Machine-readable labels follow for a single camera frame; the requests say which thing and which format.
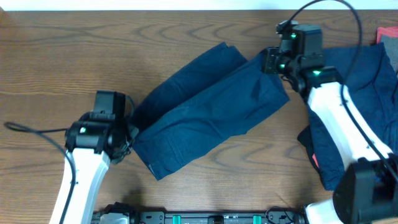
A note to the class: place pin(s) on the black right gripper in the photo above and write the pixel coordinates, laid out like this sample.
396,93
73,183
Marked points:
272,55

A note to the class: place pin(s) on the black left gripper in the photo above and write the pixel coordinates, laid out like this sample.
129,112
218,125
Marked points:
132,132

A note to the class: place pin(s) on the navy blue shorts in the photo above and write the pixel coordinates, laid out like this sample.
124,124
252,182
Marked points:
218,95

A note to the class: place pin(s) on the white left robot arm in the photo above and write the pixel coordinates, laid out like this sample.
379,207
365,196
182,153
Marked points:
91,147

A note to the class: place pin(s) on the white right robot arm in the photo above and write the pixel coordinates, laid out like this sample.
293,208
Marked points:
368,189

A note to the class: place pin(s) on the dark blue shirt pile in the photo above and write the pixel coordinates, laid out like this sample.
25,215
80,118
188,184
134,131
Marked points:
373,88

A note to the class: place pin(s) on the grey garment under pile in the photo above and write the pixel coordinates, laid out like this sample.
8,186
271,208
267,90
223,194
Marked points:
390,44

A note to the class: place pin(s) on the red garment under pile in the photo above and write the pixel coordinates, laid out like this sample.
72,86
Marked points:
386,31

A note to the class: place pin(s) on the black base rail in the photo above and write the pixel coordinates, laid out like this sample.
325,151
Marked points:
125,213

